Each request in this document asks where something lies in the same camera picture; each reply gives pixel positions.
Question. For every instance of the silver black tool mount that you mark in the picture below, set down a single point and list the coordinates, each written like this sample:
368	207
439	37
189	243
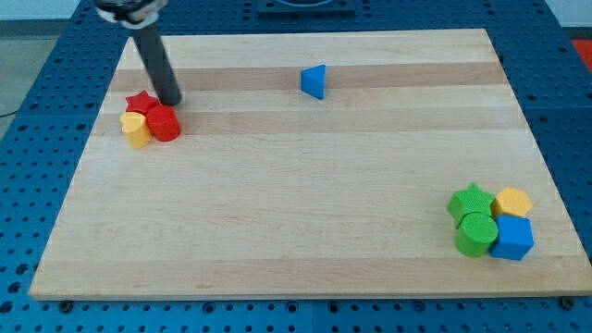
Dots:
131	14

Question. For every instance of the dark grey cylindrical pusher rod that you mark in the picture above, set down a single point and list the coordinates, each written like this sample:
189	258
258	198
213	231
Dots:
154	56

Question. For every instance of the blue triangle block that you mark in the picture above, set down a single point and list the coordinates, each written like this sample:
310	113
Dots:
313	81

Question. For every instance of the red star block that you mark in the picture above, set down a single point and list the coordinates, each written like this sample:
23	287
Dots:
141	103

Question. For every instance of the red cylinder block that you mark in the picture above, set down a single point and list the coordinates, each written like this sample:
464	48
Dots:
163	123

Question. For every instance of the yellow heart block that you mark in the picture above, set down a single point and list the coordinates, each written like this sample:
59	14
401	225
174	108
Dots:
135	129

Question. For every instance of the wooden board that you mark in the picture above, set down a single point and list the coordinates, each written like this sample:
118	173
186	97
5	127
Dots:
270	193

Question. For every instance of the green star block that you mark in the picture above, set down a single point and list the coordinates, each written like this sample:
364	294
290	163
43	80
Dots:
471	200

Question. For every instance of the green cylinder block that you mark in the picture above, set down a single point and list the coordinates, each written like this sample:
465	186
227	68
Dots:
476	234

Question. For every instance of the yellow hexagon block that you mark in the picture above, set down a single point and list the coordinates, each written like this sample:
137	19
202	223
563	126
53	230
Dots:
511	202

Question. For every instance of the blue cube block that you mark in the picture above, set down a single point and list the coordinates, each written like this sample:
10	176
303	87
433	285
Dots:
515	238

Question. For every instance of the red object at right edge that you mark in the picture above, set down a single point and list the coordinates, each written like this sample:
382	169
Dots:
584	49

